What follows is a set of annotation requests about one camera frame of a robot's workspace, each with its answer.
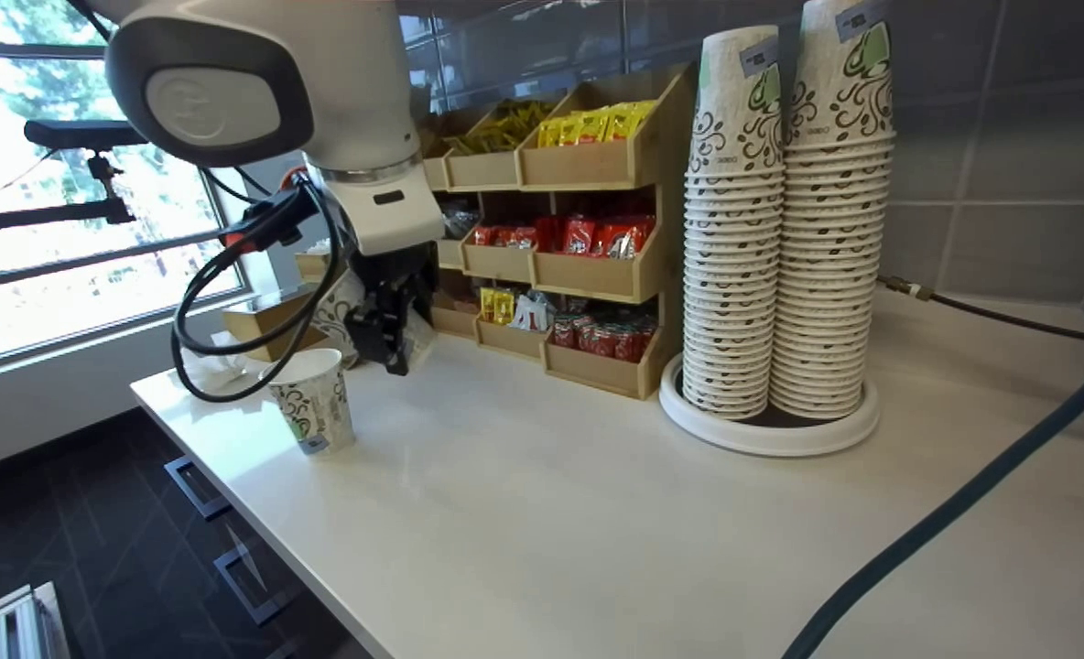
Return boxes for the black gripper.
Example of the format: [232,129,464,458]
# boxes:
[345,247,436,376]

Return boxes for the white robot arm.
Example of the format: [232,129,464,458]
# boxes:
[98,0,444,373]

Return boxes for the empty patterned paper cup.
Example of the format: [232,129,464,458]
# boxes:
[272,348,356,454]

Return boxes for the white round cup tray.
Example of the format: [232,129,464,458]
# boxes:
[659,358,881,458]

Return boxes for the yellow sauce packets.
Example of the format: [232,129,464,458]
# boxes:
[479,290,515,325]

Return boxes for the wooden condiment organizer shelf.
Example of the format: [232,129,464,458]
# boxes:
[428,70,690,401]

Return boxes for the red ketchup packets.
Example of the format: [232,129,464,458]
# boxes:
[474,214,657,259]

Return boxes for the yellow sugar packets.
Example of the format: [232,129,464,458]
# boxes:
[458,98,657,155]

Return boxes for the left stack of paper cups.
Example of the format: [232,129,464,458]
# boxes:
[680,25,784,423]

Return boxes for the stack of paper cups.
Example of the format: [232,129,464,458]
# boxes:
[771,0,897,423]
[680,25,784,423]

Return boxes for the right stack of paper cups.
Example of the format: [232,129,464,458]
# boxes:
[771,0,897,423]

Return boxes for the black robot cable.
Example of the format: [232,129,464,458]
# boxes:
[167,168,353,406]

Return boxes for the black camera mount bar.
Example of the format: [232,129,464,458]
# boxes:
[0,118,154,237]

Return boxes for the dark green cable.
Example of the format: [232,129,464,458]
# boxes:
[779,284,1084,659]

